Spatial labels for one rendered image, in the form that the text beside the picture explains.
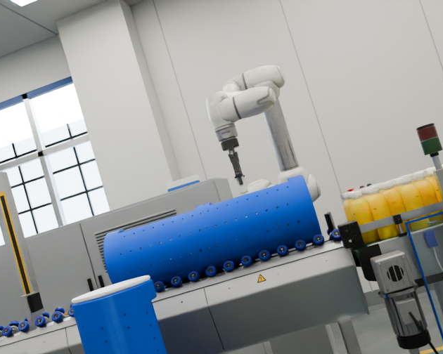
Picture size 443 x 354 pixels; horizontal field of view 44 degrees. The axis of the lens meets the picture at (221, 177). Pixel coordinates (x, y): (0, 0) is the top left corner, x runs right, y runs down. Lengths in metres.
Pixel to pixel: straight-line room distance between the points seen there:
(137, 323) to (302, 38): 3.83
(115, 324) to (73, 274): 2.48
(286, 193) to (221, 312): 0.54
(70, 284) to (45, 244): 0.36
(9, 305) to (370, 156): 3.25
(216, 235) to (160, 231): 0.24
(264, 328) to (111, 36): 3.67
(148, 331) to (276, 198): 0.73
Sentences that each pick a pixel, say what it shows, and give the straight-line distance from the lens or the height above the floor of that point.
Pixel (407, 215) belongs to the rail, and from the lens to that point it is 2.17.
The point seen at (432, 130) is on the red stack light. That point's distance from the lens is 2.02.
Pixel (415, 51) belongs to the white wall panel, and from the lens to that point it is 5.25.
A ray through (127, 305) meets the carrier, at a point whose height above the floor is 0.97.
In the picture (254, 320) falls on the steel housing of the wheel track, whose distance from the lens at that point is 2.28.
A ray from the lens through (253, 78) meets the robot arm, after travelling 2.83.
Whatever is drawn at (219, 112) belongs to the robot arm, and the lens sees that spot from 2.32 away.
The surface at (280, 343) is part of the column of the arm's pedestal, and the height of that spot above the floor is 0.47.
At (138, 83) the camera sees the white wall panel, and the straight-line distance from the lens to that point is 5.18.
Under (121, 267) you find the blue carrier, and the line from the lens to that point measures 2.29.
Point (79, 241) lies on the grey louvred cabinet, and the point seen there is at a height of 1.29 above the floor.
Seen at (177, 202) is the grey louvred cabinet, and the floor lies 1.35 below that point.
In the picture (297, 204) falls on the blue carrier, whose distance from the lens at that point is 2.19.
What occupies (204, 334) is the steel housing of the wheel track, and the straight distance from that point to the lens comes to 2.31.
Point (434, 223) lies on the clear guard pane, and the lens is 2.13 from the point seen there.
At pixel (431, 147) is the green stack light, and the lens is 2.01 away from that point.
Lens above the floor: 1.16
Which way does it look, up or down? 4 degrees up
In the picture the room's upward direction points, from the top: 17 degrees counter-clockwise
